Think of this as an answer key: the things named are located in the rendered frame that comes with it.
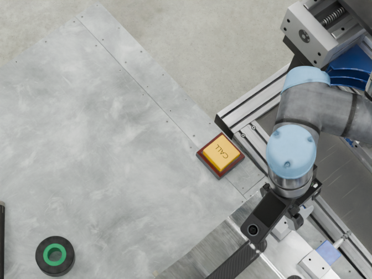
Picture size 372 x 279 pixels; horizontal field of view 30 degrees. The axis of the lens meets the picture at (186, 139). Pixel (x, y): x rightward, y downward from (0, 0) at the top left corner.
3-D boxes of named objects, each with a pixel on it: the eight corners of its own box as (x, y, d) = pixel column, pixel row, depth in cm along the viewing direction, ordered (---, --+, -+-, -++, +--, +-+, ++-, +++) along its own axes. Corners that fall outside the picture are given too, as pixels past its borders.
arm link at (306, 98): (344, 94, 121) (333, 151, 117) (282, 77, 121) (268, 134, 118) (357, 75, 114) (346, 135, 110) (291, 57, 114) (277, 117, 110)
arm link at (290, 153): (322, 123, 108) (311, 173, 105) (318, 149, 118) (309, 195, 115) (272, 113, 109) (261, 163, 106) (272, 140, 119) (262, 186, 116)
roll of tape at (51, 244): (33, 273, 145) (31, 270, 142) (41, 237, 148) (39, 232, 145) (71, 279, 146) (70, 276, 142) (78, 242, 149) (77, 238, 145)
